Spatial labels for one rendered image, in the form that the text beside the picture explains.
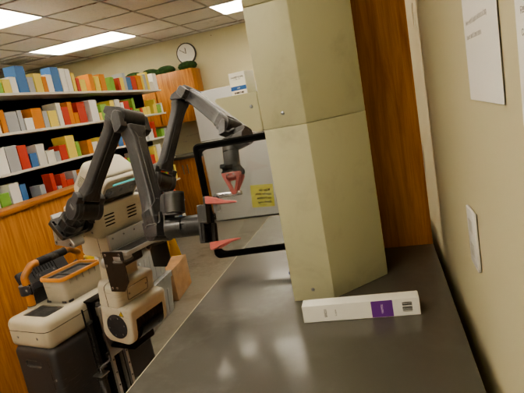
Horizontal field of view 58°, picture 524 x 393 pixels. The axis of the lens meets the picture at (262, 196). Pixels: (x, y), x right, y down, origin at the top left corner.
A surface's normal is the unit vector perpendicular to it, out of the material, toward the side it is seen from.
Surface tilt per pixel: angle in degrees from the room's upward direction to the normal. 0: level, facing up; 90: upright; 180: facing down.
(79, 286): 92
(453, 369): 0
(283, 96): 90
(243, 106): 90
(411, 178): 90
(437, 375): 0
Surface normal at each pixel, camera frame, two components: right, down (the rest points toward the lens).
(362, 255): 0.52, 0.07
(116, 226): 0.89, 0.07
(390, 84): -0.23, 0.22
